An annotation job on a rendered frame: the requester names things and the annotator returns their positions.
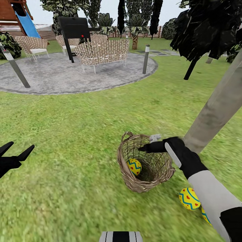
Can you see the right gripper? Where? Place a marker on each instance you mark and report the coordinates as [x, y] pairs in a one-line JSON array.
[[150, 148]]

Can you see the wicker basket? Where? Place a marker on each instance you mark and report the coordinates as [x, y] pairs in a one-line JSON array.
[[140, 184]]

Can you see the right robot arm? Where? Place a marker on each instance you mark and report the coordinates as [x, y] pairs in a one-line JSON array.
[[223, 209]]

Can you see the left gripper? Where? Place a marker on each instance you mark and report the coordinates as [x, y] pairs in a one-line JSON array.
[[8, 163]]

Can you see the easter egg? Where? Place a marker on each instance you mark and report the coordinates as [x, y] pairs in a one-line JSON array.
[[205, 215], [189, 199], [135, 166]]

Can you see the charcoal grill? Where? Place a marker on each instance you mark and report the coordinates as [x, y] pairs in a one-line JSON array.
[[74, 27]]

